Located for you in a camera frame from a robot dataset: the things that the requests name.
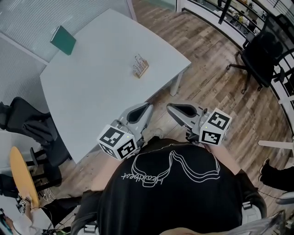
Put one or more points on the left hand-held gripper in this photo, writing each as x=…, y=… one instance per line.
x=117, y=144

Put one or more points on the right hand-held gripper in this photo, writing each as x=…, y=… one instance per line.
x=213, y=130

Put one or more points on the wooden table card holder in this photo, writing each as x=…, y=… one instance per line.
x=143, y=71

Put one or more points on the printed paper sheet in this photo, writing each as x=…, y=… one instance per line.
x=138, y=62

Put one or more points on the person's left forearm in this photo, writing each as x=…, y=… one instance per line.
x=105, y=174

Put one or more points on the person's right forearm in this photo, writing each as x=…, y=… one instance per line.
x=225, y=160

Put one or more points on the person's grey shoe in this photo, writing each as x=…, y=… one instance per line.
x=157, y=133

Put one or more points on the white office table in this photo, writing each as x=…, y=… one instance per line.
x=92, y=80

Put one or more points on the black mesh office chair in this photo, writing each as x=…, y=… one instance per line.
x=259, y=57

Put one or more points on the black jacket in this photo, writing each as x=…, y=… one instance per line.
x=39, y=130

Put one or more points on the green hardcover book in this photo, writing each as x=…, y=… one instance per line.
x=63, y=41

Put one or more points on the black metal railing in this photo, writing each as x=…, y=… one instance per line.
x=224, y=12

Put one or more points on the black padded office chair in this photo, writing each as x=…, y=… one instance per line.
x=16, y=110

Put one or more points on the person with head camera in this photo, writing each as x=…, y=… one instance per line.
x=172, y=195

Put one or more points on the wooden desk with white frame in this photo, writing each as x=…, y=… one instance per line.
x=275, y=144

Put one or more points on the round wooden pedestal table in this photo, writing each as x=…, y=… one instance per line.
x=21, y=174

